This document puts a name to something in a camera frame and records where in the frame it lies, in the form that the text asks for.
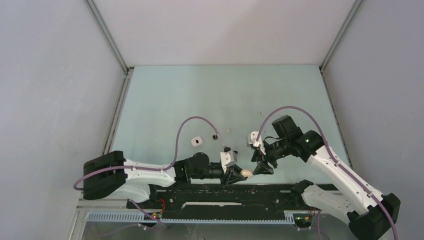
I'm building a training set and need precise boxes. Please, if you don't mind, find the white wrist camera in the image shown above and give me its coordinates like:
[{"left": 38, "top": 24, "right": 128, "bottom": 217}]
[
  {"left": 220, "top": 150, "right": 237, "bottom": 173},
  {"left": 246, "top": 131, "right": 266, "bottom": 155}
]

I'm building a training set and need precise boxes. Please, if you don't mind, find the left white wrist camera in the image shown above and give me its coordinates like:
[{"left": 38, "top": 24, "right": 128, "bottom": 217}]
[{"left": 220, "top": 150, "right": 237, "bottom": 173}]

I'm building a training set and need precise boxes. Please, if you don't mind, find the grey cable duct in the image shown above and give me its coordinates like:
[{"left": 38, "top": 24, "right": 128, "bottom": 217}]
[{"left": 86, "top": 211, "right": 295, "bottom": 225}]

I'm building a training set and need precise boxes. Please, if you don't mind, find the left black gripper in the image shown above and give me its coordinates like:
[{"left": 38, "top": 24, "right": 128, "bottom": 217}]
[{"left": 190, "top": 162, "right": 246, "bottom": 187}]

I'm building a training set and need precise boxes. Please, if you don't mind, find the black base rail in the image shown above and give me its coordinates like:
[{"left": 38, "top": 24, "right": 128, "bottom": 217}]
[{"left": 138, "top": 183, "right": 319, "bottom": 220}]

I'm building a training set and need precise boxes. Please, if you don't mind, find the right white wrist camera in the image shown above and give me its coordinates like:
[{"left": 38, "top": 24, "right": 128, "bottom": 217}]
[{"left": 246, "top": 131, "right": 266, "bottom": 155}]

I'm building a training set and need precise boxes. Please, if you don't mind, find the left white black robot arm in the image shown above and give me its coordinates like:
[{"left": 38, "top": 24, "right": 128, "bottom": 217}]
[{"left": 82, "top": 150, "right": 253, "bottom": 208}]

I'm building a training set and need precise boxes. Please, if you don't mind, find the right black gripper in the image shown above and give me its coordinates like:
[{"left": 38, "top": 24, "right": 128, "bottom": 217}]
[{"left": 251, "top": 137, "right": 291, "bottom": 175}]

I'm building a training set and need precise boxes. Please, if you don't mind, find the aluminium frame post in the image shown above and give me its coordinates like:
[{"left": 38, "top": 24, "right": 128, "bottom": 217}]
[
  {"left": 319, "top": 0, "right": 364, "bottom": 73},
  {"left": 83, "top": 0, "right": 130, "bottom": 75}
]

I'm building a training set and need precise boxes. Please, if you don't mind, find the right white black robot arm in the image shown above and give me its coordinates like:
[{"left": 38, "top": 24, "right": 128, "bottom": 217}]
[{"left": 246, "top": 115, "right": 401, "bottom": 240}]

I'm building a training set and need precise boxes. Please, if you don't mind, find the white earbud charging case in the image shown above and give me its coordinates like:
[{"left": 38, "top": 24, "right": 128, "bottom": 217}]
[{"left": 190, "top": 136, "right": 204, "bottom": 148}]

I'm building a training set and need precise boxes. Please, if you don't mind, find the beige earbud charging case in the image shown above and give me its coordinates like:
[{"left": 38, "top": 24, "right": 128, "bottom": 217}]
[{"left": 240, "top": 169, "right": 254, "bottom": 179}]

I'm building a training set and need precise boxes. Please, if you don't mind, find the left aluminium frame post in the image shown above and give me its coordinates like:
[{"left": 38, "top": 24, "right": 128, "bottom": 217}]
[{"left": 83, "top": 0, "right": 130, "bottom": 75}]

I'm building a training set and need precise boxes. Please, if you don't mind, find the right aluminium frame post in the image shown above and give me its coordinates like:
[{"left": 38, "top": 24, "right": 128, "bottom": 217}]
[{"left": 319, "top": 0, "right": 364, "bottom": 73}]

